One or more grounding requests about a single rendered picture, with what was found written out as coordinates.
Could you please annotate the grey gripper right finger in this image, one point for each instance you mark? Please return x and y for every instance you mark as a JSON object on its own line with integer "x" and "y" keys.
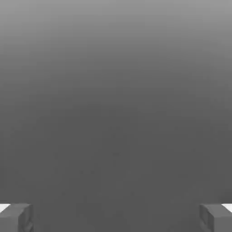
{"x": 217, "y": 217}

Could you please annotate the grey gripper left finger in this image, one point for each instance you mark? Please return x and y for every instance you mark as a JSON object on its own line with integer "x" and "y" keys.
{"x": 14, "y": 217}

